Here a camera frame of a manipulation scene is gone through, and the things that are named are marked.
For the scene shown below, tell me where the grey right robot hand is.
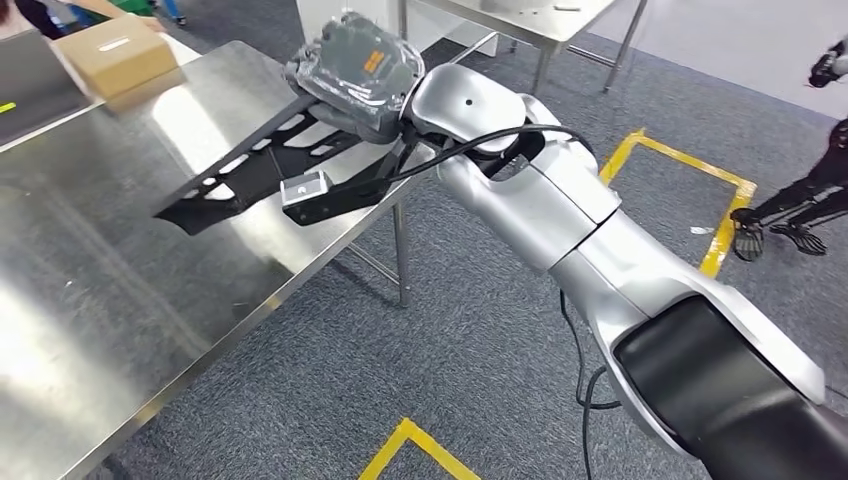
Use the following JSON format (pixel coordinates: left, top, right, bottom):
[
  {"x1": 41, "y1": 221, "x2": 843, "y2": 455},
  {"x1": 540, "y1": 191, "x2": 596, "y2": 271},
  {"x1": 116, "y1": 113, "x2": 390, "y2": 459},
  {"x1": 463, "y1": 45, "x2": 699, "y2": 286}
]
[{"x1": 284, "y1": 11, "x2": 427, "y2": 146}]

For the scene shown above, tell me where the long black plastic part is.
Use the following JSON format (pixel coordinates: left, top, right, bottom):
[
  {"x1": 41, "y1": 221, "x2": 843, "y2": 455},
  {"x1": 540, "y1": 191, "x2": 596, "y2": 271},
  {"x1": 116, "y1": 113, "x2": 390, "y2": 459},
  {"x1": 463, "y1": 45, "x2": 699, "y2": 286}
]
[{"x1": 153, "y1": 94, "x2": 372, "y2": 238}]

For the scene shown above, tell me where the steel workbench table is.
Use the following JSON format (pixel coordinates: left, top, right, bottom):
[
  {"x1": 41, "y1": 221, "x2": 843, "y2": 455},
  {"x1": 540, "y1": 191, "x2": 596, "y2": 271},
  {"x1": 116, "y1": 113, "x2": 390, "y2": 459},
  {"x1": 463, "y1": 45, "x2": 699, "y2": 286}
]
[{"x1": 0, "y1": 39, "x2": 442, "y2": 480}]

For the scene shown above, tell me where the blue metal cart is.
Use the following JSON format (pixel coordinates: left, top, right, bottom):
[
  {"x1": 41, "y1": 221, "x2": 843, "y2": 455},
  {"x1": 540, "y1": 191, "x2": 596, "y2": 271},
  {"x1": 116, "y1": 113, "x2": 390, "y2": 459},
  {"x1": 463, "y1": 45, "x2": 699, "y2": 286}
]
[{"x1": 155, "y1": 0, "x2": 188, "y2": 28}]

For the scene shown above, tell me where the green plastic crate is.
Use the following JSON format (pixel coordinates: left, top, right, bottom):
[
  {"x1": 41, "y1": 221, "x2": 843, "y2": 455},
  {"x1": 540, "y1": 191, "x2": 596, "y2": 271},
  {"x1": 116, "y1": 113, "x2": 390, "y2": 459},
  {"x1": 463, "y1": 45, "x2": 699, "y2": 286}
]
[{"x1": 109, "y1": 0, "x2": 157, "y2": 18}]

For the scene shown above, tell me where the white table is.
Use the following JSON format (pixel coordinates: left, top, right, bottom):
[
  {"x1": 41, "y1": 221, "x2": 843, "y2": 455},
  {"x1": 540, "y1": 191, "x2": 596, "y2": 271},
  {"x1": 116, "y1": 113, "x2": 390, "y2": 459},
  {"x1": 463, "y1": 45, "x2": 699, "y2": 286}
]
[{"x1": 0, "y1": 31, "x2": 203, "y2": 155}]

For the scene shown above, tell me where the brown cardboard box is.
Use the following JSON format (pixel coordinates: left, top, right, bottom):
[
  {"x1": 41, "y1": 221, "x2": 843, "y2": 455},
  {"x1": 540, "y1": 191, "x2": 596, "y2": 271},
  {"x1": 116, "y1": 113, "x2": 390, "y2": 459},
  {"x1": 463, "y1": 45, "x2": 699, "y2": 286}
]
[{"x1": 52, "y1": 14, "x2": 180, "y2": 101}]

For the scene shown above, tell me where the white partition panel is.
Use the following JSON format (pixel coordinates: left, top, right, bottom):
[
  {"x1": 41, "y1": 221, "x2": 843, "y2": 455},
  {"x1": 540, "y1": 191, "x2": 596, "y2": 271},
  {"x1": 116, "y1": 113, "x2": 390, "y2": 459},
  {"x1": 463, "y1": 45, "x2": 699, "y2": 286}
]
[{"x1": 294, "y1": 0, "x2": 499, "y2": 60}]

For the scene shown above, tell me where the grey case with yellow label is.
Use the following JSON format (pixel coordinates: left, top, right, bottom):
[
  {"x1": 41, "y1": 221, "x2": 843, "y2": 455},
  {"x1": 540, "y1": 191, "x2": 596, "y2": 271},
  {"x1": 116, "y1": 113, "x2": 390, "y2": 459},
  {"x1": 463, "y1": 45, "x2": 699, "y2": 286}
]
[{"x1": 0, "y1": 29, "x2": 91, "y2": 144}]

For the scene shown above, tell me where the steel side table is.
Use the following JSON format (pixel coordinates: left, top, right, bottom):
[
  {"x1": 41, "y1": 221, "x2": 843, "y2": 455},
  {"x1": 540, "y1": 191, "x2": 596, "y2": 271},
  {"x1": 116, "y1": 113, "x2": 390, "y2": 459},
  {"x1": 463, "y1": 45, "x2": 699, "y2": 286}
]
[{"x1": 396, "y1": 0, "x2": 652, "y2": 95}]

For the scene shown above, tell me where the yellow floor tape square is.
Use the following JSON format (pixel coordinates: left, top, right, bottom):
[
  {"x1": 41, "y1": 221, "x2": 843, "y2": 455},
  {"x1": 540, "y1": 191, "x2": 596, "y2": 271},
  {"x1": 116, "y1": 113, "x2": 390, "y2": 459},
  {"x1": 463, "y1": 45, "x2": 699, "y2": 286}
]
[
  {"x1": 357, "y1": 418, "x2": 482, "y2": 480},
  {"x1": 598, "y1": 129, "x2": 759, "y2": 280}
]

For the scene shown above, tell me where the black humanoid robot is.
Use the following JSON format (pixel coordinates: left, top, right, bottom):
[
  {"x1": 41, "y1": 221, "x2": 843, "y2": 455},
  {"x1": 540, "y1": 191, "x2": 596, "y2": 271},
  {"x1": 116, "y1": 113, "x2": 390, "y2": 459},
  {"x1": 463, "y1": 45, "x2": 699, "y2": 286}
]
[{"x1": 731, "y1": 36, "x2": 848, "y2": 263}]

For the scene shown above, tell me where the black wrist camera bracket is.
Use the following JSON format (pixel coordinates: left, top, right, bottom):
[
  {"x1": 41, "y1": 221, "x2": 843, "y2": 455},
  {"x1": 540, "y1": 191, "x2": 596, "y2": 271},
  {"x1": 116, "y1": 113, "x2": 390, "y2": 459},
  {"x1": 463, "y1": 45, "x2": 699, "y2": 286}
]
[{"x1": 281, "y1": 129, "x2": 425, "y2": 228}]

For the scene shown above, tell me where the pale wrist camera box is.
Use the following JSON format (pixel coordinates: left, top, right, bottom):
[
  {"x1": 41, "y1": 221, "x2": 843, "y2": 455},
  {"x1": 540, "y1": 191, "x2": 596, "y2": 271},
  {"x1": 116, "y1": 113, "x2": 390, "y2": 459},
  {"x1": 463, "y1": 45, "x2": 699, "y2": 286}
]
[{"x1": 280, "y1": 170, "x2": 335, "y2": 208}]

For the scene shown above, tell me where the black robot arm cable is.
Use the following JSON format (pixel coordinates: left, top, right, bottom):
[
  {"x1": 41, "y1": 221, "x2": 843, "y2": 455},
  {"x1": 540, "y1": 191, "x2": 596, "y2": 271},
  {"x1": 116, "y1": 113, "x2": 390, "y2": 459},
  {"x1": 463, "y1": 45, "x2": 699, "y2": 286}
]
[{"x1": 387, "y1": 123, "x2": 624, "y2": 480}]

